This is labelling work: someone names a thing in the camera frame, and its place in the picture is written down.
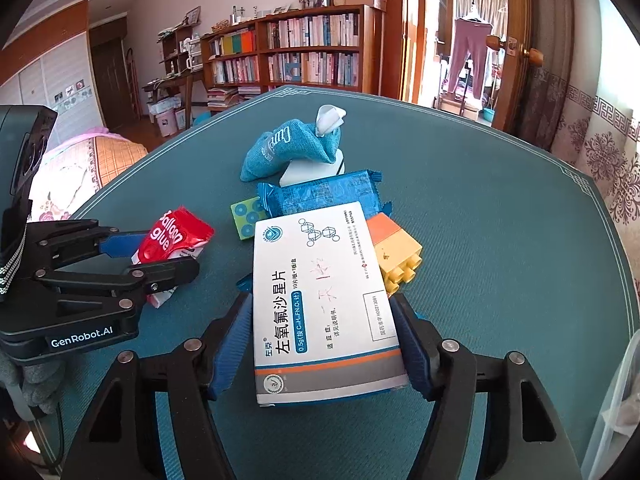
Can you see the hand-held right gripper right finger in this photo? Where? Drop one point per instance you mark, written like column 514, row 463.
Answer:
column 415, row 355

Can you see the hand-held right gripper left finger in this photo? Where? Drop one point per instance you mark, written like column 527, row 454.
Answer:
column 235, row 340

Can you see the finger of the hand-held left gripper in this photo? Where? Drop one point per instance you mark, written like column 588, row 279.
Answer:
column 120, row 244
column 165, row 272

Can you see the red glue packet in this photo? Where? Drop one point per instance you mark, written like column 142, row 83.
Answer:
column 172, row 235

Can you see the white medicine box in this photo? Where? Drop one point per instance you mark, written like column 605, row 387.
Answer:
column 320, row 300

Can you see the yellow orange toy brick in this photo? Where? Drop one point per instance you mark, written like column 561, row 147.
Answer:
column 400, row 255

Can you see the blue snack packet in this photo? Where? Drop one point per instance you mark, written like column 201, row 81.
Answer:
column 320, row 192

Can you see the blue mesh pouch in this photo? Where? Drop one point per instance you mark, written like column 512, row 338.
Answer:
column 280, row 145

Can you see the white sponge block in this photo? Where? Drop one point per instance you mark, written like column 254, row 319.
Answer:
column 310, row 172

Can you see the clear plastic bowl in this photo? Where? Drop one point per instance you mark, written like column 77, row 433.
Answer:
column 617, row 410

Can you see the bed with floral blanket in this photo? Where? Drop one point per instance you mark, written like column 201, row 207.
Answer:
column 100, row 160

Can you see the white sliding wardrobe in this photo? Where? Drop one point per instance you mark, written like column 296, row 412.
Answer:
column 50, row 70

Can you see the white storage bin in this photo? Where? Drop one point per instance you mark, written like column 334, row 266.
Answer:
column 165, row 117

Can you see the wooden desk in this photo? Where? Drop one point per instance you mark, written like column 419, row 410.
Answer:
column 185, row 80

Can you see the stacks of books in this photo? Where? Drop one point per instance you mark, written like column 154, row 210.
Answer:
column 230, row 97

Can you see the wooden desk shelf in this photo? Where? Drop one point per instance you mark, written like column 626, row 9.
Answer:
column 175, row 45

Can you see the blue plastic basin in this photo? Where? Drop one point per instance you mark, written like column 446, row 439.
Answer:
column 488, row 115

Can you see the white patterned curtain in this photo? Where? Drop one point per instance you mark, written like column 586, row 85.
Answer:
column 605, row 160

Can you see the rows of books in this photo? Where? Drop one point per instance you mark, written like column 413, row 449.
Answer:
column 310, row 30

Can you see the dark lace curtain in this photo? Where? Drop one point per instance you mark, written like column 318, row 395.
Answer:
column 542, row 100

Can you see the hanging purple pants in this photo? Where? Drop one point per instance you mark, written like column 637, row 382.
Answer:
column 470, row 55

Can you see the wooden bookcase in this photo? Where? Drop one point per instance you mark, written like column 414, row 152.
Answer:
column 367, row 35

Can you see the beige cardboard box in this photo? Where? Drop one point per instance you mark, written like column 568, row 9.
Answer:
column 367, row 2

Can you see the wooden door with knob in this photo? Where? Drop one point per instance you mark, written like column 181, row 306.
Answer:
column 522, row 10

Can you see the wooden door frame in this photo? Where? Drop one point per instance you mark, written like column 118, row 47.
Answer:
column 395, row 35

